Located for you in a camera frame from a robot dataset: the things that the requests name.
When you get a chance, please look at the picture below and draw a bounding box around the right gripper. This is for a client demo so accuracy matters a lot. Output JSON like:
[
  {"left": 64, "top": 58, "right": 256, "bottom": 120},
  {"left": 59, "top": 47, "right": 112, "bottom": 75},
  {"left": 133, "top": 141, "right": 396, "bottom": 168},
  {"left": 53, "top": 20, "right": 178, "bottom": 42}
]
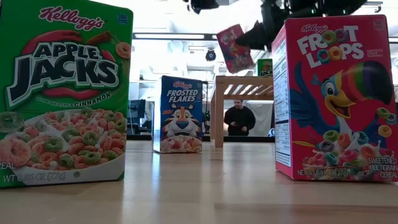
[{"left": 235, "top": 0, "right": 293, "bottom": 52}]

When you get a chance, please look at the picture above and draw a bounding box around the green Apple Jacks cereal box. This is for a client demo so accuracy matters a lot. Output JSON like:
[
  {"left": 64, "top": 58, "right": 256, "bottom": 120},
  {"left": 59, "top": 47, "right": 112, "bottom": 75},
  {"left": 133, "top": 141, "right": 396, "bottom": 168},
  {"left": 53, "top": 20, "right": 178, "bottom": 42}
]
[
  {"left": 256, "top": 58, "right": 274, "bottom": 78},
  {"left": 0, "top": 0, "right": 134, "bottom": 189}
]

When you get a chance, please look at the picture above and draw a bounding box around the red Froot Loops cereal box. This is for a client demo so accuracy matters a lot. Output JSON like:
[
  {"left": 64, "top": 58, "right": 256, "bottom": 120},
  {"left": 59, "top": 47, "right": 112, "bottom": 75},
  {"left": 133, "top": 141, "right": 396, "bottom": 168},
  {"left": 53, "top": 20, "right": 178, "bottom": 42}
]
[
  {"left": 216, "top": 24, "right": 256, "bottom": 75},
  {"left": 271, "top": 14, "right": 398, "bottom": 183}
]

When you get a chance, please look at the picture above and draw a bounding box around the blue Frosted Flakes cereal box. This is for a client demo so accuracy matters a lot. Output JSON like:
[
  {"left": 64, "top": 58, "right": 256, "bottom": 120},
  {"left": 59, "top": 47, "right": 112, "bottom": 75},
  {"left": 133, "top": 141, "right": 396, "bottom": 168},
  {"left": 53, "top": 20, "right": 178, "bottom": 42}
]
[{"left": 153, "top": 75, "right": 205, "bottom": 154}]

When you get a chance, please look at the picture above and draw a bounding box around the wooden slatted shelf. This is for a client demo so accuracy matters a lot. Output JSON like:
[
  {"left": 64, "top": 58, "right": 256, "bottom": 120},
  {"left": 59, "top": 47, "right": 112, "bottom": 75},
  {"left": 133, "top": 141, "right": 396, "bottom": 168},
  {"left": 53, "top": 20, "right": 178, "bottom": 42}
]
[{"left": 210, "top": 75, "right": 274, "bottom": 149}]

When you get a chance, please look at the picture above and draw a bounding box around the person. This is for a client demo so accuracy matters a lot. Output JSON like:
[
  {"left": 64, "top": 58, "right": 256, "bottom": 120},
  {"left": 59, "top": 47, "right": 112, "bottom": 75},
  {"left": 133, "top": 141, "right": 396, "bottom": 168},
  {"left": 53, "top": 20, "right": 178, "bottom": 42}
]
[{"left": 223, "top": 99, "right": 257, "bottom": 137}]

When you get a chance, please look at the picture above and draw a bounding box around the black tripod stand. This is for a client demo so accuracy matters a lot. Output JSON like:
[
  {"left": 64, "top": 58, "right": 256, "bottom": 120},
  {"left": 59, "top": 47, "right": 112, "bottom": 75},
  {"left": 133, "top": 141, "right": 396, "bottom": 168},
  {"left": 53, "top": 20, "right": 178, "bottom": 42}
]
[{"left": 201, "top": 81, "right": 211, "bottom": 135}]

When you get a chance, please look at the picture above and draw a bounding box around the black overhead camera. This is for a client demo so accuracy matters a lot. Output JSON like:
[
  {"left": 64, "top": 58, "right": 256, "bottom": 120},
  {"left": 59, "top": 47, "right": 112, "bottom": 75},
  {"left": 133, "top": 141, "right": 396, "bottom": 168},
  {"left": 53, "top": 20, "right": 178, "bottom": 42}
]
[{"left": 188, "top": 0, "right": 220, "bottom": 15}]

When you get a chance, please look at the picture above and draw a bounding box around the black metal rig frame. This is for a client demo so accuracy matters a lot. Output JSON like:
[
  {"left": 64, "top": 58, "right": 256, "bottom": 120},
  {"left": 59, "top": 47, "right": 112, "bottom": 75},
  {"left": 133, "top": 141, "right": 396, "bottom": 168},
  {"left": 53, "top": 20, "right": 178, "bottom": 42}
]
[{"left": 126, "top": 133, "right": 276, "bottom": 143}]

